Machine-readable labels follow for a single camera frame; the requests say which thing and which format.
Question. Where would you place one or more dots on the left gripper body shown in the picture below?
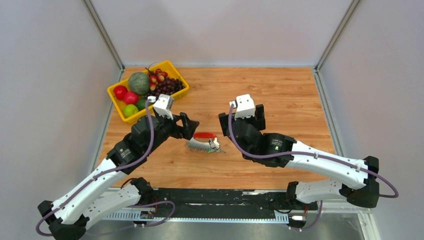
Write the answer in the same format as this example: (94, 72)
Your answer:
(168, 127)

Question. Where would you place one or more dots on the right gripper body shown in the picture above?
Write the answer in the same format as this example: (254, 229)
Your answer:
(259, 124)

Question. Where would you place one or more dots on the metal key holder red handle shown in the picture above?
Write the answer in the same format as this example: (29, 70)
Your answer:
(203, 141)

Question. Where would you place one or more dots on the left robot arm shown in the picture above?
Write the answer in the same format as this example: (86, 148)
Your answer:
(72, 215)

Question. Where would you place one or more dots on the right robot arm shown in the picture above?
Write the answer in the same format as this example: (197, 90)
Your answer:
(352, 180)

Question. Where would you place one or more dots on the key with green tag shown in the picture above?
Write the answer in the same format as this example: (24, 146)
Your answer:
(215, 150)

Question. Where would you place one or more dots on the dark purple grape bunch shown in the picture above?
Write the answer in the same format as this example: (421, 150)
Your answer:
(170, 86)

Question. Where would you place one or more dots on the dark green lime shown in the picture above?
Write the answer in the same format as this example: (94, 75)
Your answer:
(141, 104)

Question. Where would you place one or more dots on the light green apple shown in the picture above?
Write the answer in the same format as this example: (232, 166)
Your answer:
(130, 110)

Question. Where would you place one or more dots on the red cherries bunch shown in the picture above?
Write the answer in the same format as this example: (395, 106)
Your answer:
(156, 78)

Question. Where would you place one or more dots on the pink red apple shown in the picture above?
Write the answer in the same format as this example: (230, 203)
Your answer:
(130, 98)

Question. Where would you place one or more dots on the green melon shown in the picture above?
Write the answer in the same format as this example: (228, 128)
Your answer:
(139, 83)

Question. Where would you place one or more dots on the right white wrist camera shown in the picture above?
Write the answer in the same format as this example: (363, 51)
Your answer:
(244, 106)

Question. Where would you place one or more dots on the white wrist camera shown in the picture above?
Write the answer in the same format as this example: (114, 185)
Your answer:
(244, 106)
(162, 105)

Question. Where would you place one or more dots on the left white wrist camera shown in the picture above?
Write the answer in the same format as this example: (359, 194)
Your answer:
(162, 105)

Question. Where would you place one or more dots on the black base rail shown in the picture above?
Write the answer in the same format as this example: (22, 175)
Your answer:
(217, 206)

